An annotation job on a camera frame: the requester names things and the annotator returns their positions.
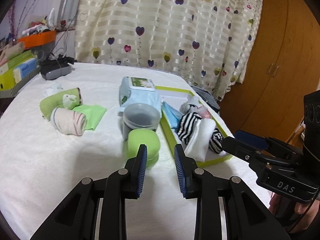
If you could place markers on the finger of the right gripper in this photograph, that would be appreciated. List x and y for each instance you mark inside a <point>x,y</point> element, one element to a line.
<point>242,151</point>
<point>251,139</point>

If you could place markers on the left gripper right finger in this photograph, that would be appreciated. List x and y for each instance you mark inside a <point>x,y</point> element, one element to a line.
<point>184,168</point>

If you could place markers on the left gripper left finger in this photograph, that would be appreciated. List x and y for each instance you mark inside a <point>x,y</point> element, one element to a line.
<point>137,168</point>

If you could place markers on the white cloth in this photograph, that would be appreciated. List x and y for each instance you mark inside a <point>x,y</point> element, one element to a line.
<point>198,144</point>

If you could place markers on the large black white striped sock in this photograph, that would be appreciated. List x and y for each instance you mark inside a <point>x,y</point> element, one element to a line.
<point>186,126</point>

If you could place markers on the clear bag with orange item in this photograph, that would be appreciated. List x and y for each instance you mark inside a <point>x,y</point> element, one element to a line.
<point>203,112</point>

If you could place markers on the small black white striped sock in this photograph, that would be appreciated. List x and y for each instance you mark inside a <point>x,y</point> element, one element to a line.
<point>216,141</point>

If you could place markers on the person's right hand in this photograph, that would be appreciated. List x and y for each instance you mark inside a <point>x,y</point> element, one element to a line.
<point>300,209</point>

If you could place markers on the green lidded jar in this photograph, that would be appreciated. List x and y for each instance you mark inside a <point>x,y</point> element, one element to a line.
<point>146,137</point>

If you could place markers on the wooden wardrobe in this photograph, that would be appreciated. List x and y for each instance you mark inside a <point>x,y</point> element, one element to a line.
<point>282,68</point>

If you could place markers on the blue face mask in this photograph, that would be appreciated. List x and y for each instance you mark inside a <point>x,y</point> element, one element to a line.
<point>173,116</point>

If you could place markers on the grey plastic round container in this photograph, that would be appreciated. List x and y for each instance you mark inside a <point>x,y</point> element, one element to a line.
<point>140,116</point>

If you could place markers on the dark grey clothing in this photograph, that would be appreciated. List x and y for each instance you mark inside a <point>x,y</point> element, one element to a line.
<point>207,98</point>

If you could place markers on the flat light green cloth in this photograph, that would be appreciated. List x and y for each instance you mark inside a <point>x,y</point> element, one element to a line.
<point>93,114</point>

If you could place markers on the green white shallow box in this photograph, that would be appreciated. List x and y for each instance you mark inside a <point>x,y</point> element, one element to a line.
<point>176,97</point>

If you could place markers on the cream striped rolled sock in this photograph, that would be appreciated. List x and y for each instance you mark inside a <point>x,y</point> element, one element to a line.
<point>68,122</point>

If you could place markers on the blue wet wipes pack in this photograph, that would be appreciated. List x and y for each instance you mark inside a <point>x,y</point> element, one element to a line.
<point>138,90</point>

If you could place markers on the green rolled towel with rabbit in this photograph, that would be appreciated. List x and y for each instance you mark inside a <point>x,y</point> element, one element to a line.
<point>67,99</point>

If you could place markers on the white crumpled tissue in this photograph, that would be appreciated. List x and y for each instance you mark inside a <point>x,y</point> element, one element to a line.
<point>53,89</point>

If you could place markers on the heart pattern curtain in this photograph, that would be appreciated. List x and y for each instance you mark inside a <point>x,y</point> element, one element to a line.
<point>205,42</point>

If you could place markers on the grey black VR headset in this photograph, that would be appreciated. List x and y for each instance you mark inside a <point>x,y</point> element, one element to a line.
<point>53,69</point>

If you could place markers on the striped cardboard tray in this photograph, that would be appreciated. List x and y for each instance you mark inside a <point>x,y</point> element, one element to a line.
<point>11,93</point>

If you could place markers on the blue tissue pack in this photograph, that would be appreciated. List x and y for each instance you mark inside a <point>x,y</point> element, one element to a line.
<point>25,68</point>

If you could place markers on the green storage box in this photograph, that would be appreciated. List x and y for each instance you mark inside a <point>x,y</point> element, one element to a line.
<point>7,79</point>

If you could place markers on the orange tray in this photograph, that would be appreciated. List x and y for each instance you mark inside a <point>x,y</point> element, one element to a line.
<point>39,39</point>

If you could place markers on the beige rolled towel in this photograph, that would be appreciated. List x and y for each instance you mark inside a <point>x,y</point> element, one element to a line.
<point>9,52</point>

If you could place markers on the pink branch decoration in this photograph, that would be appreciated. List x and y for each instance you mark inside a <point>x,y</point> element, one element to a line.
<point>15,15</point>

